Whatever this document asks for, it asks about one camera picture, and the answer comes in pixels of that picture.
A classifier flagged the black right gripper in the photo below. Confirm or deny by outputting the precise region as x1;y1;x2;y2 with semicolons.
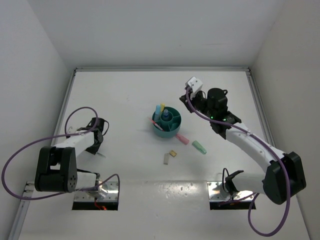
179;89;215;120

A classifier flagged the clear spray bottle blue cap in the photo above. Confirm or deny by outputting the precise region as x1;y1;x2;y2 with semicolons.
162;109;170;121

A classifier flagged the yellow highlighter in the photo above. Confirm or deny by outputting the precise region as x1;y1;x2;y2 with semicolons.
160;103;165;113

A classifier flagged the pink highlighter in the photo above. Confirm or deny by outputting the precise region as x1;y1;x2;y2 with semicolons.
175;133;190;145

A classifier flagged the green highlighter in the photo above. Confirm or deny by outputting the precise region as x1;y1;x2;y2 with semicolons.
192;140;207;155

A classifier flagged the blue highlighter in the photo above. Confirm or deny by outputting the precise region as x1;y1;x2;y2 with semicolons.
153;105;162;122

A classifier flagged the red slim pen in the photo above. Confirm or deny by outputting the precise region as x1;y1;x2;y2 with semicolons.
148;117;164;132

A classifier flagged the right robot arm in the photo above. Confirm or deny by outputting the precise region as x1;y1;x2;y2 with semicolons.
179;86;307;205

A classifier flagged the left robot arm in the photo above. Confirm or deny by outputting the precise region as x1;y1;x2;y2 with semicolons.
34;117;107;193

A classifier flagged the teal round desk organizer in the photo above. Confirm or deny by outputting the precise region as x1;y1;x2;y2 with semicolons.
151;106;182;139

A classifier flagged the yellow eraser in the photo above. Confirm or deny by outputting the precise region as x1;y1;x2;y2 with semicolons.
169;150;177;157

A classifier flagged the grey eraser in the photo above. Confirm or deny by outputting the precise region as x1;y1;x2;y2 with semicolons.
163;153;170;165

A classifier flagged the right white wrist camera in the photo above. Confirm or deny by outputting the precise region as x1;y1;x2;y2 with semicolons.
185;76;203;93

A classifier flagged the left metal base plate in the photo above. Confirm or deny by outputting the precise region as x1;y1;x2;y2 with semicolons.
73;181;119;203

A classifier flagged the metal base plate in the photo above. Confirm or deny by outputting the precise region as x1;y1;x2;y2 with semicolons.
207;180;255;202
73;181;119;203

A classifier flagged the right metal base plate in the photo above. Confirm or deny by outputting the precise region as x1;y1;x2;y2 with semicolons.
207;180;255;202

